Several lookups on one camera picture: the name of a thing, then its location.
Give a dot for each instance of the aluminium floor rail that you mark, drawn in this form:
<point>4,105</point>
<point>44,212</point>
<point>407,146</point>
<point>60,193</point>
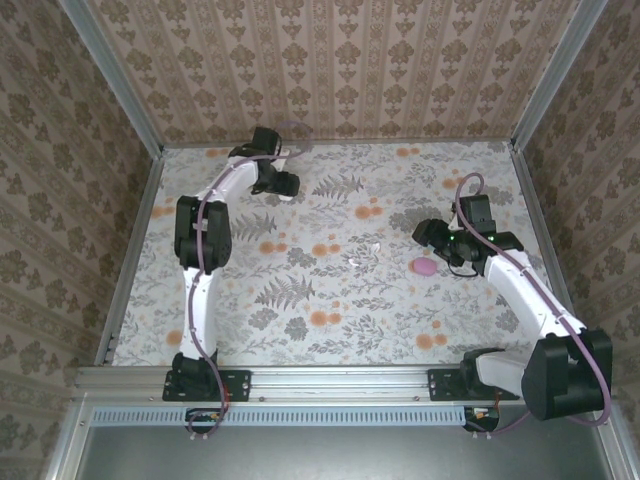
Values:
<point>532,200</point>
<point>144,210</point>

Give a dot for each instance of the thin aluminium edge strip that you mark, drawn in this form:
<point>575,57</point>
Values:
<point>325,145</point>

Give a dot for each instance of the pink earbud charging case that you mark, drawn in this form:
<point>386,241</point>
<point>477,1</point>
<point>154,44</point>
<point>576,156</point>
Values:
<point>424,267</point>

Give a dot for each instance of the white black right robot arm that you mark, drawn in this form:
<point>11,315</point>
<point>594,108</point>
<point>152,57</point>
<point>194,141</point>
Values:
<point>520,300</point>

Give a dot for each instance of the grey metal sheet panel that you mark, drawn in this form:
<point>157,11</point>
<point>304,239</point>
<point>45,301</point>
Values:
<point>325,455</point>

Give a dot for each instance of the aluminium corner post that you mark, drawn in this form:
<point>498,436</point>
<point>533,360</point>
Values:
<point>116,80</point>
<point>556,75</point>

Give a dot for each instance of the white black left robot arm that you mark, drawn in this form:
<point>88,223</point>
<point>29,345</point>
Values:
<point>200,310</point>

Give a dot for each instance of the wide aluminium extrusion beam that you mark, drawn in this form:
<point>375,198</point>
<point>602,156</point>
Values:
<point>340,382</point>

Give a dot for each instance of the small black controller box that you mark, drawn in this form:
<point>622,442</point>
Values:
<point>482,417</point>
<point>205,417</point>

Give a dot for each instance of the white earbud charging case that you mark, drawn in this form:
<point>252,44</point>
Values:
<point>287,198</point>

